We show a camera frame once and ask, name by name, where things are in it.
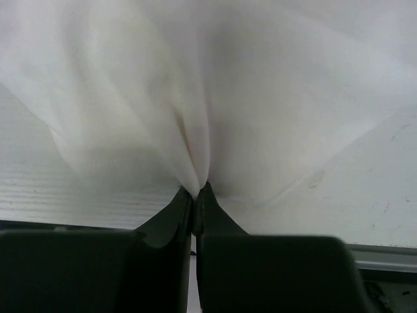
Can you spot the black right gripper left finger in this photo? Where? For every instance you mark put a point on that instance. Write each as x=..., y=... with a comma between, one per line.
x=62, y=268

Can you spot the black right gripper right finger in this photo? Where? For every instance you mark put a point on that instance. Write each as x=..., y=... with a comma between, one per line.
x=239, y=272

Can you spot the white t-shirt black graphic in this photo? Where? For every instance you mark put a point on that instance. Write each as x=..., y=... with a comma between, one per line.
x=249, y=96

